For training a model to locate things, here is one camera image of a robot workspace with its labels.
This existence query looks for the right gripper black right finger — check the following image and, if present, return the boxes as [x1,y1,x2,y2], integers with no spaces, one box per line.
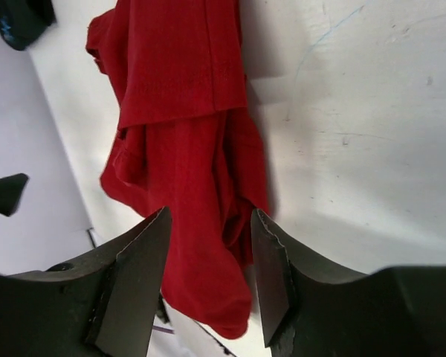
[251,209,295,347]

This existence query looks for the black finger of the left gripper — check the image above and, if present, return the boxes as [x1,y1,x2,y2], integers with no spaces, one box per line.
[0,173,29,216]

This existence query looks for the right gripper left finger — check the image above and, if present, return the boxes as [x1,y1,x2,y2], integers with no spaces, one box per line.
[85,207,172,356]

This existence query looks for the red t shirt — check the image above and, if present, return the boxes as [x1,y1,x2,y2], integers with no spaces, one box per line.
[85,1,268,339]

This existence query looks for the folded black t shirt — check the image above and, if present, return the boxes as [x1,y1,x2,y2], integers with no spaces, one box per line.
[0,0,56,51]

